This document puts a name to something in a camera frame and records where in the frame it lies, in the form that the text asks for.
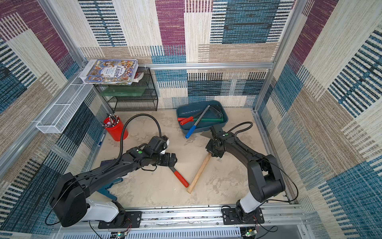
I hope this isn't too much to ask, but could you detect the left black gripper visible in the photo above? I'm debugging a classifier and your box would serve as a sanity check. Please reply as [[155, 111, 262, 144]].
[[151, 153, 180, 167]]

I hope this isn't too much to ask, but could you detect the grey hoe red grip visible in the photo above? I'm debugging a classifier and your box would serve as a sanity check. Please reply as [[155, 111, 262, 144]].
[[170, 167, 189, 188], [178, 105, 224, 125]]

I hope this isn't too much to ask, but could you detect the chrome hoe blue grip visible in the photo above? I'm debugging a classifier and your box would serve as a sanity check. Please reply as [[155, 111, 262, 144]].
[[185, 105, 221, 139]]

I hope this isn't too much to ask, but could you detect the wooden handle dark hoe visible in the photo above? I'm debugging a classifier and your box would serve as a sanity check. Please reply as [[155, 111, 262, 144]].
[[186, 126, 223, 194]]

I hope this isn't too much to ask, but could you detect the green hoe red grip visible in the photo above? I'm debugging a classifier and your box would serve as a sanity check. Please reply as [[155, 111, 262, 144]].
[[178, 117, 224, 125]]

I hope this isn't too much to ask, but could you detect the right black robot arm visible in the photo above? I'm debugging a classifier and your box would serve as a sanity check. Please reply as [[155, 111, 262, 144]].
[[202, 125, 286, 223]]

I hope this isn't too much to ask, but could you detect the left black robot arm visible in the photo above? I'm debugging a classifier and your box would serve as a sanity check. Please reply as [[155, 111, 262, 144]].
[[49, 136, 177, 228]]

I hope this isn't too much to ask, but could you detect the teal plastic storage box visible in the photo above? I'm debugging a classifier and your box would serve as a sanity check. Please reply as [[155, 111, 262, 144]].
[[176, 100, 228, 135]]

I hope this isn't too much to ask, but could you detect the blue book on table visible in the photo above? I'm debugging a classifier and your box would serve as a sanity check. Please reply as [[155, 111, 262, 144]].
[[100, 159, 114, 167]]

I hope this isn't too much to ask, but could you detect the red pen cup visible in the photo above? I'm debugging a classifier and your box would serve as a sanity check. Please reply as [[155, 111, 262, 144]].
[[103, 117, 128, 142]]

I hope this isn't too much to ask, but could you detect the teal plastic clamp tool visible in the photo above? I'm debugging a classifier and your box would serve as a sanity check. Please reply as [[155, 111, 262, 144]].
[[98, 178, 123, 201]]

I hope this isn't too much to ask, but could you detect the green tray on shelf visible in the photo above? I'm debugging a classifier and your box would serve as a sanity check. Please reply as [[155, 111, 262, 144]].
[[100, 86, 146, 97]]

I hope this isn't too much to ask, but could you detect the colourful picture book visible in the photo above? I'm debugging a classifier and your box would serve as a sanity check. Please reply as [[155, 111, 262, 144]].
[[79, 59, 144, 85]]

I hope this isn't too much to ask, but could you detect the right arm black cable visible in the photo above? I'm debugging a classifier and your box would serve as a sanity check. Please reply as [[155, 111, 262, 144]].
[[226, 121, 254, 141]]

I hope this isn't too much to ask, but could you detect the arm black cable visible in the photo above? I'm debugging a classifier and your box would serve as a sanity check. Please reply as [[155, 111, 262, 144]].
[[226, 121, 254, 141], [101, 113, 163, 174]]

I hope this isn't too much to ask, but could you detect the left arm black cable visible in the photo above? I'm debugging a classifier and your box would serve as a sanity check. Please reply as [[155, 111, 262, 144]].
[[101, 113, 163, 174]]

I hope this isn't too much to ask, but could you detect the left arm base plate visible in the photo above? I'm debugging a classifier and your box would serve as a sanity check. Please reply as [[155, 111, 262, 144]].
[[97, 211, 142, 230]]

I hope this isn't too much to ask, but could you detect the black wire shelf rack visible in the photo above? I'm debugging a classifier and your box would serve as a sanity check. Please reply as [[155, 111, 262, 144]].
[[95, 67, 159, 112]]

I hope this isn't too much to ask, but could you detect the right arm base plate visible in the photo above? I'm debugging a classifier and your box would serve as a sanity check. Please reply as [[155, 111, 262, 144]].
[[221, 205, 265, 225]]

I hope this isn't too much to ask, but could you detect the white wire mesh basket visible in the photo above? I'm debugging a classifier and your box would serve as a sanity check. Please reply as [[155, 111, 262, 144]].
[[36, 84, 93, 134]]

